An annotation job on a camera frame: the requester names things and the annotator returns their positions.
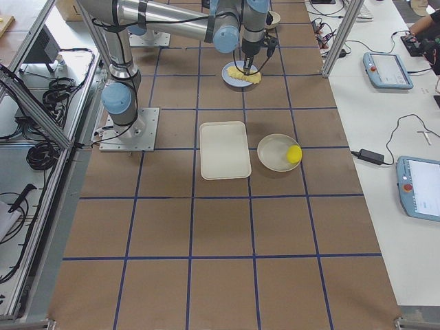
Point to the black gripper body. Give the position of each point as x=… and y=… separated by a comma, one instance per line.
x=248, y=48

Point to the blue plate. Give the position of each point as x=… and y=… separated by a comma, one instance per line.
x=239, y=65

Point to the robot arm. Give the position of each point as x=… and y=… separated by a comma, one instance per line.
x=228, y=25

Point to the cream shallow plate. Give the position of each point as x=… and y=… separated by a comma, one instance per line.
x=271, y=151

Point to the cream bowl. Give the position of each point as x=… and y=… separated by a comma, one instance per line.
x=272, y=20

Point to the white rectangular tray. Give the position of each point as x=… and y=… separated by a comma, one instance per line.
x=224, y=152

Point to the yellow lemon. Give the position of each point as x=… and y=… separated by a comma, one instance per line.
x=294, y=154

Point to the far teach pendant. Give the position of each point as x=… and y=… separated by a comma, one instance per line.
x=386, y=71

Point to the teach pendant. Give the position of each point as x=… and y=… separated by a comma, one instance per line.
x=418, y=187
x=386, y=71

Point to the black power adapter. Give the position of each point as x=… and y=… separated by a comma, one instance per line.
x=369, y=156

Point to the cardboard box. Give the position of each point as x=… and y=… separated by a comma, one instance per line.
x=69, y=10

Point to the near teach pendant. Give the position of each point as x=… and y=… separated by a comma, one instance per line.
x=418, y=187

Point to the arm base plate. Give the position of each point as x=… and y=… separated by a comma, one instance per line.
x=140, y=137
x=149, y=39

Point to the aluminium frame post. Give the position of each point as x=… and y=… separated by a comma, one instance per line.
x=341, y=36

